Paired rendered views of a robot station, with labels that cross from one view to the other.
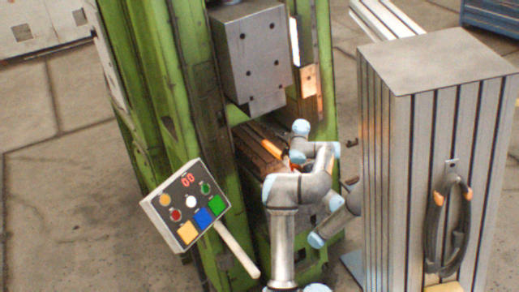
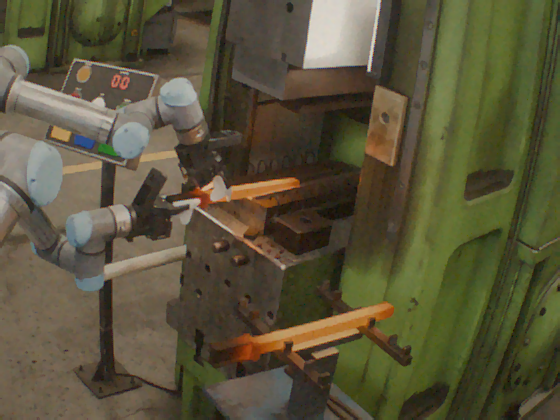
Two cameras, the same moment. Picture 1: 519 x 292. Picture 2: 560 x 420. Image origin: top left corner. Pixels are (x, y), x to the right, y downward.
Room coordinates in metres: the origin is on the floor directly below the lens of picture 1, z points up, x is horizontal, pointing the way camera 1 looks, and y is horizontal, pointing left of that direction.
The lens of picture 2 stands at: (1.58, -1.84, 1.80)
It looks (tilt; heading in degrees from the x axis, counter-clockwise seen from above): 25 degrees down; 69
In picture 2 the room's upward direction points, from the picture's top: 9 degrees clockwise
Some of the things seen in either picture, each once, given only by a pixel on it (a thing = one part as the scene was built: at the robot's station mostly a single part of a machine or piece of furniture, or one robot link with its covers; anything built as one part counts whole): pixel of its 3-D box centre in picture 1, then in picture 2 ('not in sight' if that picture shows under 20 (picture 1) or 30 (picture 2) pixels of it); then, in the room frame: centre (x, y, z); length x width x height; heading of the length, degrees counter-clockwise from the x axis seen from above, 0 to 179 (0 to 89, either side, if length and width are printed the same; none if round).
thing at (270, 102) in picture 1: (246, 88); (319, 66); (2.33, 0.00, 1.32); 0.42 x 0.20 x 0.10; 24
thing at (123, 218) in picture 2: not in sight; (118, 221); (1.80, -0.27, 1.00); 0.08 x 0.05 x 0.08; 114
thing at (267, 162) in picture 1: (256, 145); (300, 190); (2.33, 0.00, 0.96); 0.42 x 0.20 x 0.09; 24
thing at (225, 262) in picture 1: (225, 260); (181, 315); (2.10, 0.29, 0.36); 0.09 x 0.07 x 0.12; 114
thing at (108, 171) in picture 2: (202, 276); (105, 256); (1.84, 0.39, 0.54); 0.04 x 0.04 x 1.08; 24
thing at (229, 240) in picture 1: (236, 249); (135, 265); (1.92, 0.19, 0.62); 0.44 x 0.05 x 0.05; 24
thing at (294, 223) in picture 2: not in sight; (303, 232); (2.27, -0.22, 0.95); 0.12 x 0.08 x 0.06; 24
